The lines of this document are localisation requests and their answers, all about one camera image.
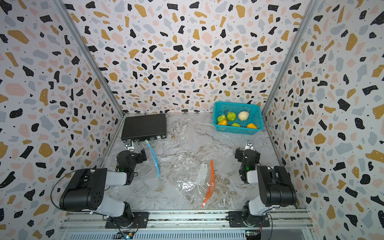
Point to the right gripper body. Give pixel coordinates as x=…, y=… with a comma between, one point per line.
x=240, y=153

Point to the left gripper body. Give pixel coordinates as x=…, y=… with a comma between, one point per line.
x=137, y=159

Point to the clear blue zip-top bag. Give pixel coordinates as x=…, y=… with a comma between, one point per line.
x=152, y=167

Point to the yellow lemon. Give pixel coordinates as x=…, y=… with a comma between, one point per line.
x=252, y=126

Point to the orange fruit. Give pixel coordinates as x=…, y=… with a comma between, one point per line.
x=223, y=123

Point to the green apple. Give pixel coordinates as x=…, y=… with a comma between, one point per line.
x=231, y=116

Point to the beige round fruit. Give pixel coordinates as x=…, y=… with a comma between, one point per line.
x=243, y=116

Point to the green pear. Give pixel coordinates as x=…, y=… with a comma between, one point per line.
x=221, y=118

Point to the clear red zip-top bag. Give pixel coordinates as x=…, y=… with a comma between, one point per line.
x=196, y=182

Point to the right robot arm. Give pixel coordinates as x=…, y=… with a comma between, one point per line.
x=275, y=191

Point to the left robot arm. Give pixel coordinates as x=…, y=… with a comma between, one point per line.
x=85, y=192

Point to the black briefcase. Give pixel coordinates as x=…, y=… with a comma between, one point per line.
x=144, y=127

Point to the teal plastic basket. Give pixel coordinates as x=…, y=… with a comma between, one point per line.
x=255, y=117

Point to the green circuit board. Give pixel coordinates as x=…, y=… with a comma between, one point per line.
x=124, y=236

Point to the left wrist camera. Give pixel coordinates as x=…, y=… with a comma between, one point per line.
x=129, y=146

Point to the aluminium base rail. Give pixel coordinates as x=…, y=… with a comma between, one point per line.
x=286, y=224

